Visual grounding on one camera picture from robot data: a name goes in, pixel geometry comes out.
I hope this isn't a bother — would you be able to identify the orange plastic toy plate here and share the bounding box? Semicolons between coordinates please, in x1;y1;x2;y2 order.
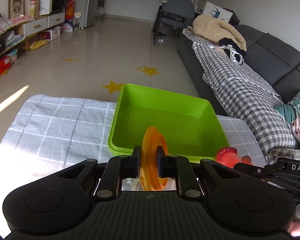
140;126;169;191

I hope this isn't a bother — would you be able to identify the pink toy pig figure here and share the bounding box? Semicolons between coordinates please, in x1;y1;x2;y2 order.
215;147;252;168

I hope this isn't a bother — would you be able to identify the person's right hand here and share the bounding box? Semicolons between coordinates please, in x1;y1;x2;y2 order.
288;220;300;237

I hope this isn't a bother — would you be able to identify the green plastic cookie box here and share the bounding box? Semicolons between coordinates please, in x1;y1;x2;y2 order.
108;84;229;163

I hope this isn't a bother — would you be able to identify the teal patterned pillow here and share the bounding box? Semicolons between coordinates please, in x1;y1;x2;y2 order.
275;90;300;143

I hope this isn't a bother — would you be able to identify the grey checked table cloth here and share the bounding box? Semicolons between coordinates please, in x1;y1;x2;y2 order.
0;94;267;178

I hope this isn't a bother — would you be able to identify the grey plaid blanket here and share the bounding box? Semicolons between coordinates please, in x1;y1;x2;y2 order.
182;29;300;164

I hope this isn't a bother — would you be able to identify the dark grey sofa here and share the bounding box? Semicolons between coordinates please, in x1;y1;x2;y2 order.
177;24;300;116

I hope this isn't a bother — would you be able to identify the beige fleece blanket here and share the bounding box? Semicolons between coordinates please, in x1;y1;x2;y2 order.
187;14;247;51

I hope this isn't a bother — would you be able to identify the dark blue chair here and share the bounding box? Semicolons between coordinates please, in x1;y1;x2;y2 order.
152;0;195;45

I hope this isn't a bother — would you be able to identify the red storage box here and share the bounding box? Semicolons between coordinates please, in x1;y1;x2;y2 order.
0;56;11;75

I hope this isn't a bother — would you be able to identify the white deer cushion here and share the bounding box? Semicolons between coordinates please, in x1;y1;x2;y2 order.
203;2;233;23

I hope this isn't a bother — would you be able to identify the black microwave oven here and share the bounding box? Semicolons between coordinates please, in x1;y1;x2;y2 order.
39;0;67;16

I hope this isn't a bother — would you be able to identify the white wooden sideboard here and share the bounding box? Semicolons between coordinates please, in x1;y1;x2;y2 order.
0;12;65;57

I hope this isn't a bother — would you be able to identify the framed cartoon picture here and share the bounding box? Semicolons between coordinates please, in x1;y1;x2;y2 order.
8;0;25;18

